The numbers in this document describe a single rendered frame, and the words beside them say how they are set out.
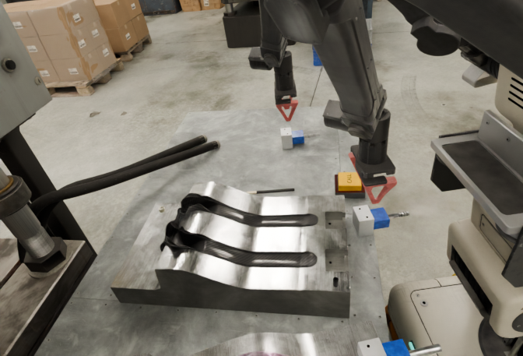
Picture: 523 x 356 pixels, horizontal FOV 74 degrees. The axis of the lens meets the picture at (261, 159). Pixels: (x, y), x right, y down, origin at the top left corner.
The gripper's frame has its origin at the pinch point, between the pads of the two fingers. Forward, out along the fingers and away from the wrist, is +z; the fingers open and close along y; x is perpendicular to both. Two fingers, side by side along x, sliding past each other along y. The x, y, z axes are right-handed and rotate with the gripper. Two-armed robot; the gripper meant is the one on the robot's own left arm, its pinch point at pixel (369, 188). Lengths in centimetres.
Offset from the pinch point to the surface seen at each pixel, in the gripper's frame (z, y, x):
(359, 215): 7.2, 0.8, -2.4
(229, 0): 37, -410, -37
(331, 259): 6.2, 12.8, -12.0
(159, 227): 7, -5, -51
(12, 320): 14, 11, -85
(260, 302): 8.8, 18.5, -27.7
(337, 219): 6.1, 2.1, -7.9
